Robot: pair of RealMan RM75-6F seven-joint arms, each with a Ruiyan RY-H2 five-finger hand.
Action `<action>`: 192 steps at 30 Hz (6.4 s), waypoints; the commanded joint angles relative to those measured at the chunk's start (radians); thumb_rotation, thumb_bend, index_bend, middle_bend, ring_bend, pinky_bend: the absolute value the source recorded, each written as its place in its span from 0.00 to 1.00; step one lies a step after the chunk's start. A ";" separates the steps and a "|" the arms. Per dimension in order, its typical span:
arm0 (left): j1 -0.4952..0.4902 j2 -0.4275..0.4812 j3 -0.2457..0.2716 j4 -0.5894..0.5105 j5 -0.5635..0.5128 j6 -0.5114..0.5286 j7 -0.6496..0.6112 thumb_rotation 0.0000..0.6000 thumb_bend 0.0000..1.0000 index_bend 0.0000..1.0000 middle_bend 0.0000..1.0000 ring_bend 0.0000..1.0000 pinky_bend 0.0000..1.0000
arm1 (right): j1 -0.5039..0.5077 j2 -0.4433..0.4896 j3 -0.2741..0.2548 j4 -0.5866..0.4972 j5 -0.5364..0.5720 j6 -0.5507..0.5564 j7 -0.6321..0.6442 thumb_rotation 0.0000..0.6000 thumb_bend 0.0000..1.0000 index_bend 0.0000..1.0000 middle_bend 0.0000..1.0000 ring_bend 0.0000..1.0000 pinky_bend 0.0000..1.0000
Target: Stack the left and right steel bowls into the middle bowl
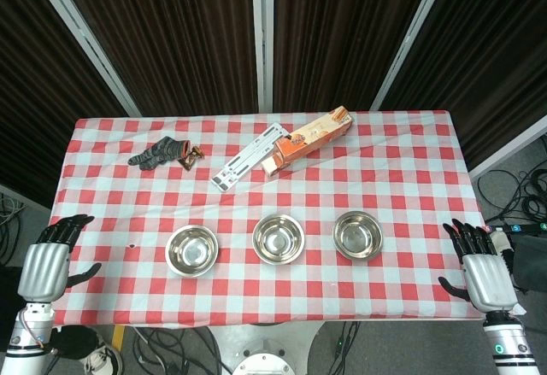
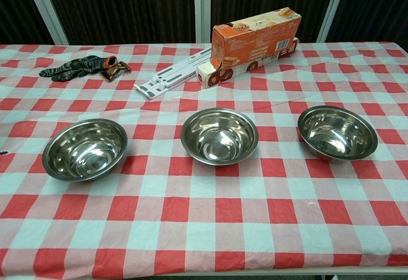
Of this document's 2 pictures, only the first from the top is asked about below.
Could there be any black power strip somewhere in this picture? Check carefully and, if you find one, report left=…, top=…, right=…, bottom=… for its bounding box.
left=485, top=220, right=547, bottom=236

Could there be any brown orange snack wrapper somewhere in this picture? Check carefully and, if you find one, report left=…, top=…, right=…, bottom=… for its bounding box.
left=182, top=145, right=205, bottom=173

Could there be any grey cable bundle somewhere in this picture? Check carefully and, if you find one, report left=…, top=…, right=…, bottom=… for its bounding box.
left=0, top=193, right=27, bottom=265

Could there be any black cable bundle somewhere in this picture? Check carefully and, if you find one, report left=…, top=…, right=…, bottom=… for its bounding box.
left=476, top=168, right=547, bottom=226
left=126, top=325, right=226, bottom=375

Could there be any grey black work glove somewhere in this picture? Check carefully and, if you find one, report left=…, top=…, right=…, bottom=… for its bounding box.
left=127, top=136, right=191, bottom=171

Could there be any white black sneaker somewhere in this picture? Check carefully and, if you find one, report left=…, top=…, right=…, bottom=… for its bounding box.
left=83, top=335, right=124, bottom=375

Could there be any orange biscuit box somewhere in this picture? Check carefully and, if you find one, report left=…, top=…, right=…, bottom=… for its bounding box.
left=273, top=106, right=355, bottom=170

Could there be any dark ribbed partition panel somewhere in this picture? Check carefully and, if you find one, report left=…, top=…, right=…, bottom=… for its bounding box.
left=384, top=0, right=547, bottom=162
left=55, top=0, right=260, bottom=116
left=0, top=0, right=129, bottom=199
left=273, top=0, right=441, bottom=114

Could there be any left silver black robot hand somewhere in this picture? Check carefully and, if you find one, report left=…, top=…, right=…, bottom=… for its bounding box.
left=16, top=214, right=103, bottom=303

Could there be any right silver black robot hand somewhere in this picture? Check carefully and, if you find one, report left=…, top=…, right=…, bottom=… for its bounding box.
left=438, top=219, right=526, bottom=317

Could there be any white folding bracket stand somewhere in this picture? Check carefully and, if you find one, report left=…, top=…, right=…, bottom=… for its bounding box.
left=209, top=121, right=296, bottom=192

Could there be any stainless steel bowl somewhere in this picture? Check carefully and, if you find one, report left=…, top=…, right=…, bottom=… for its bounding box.
left=332, top=211, right=385, bottom=261
left=251, top=214, right=306, bottom=267
left=164, top=224, right=221, bottom=278

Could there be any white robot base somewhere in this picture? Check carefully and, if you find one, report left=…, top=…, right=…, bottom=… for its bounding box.
left=209, top=321, right=324, bottom=375

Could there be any red white checkered tablecloth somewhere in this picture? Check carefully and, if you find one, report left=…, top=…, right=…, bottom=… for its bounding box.
left=50, top=109, right=486, bottom=328

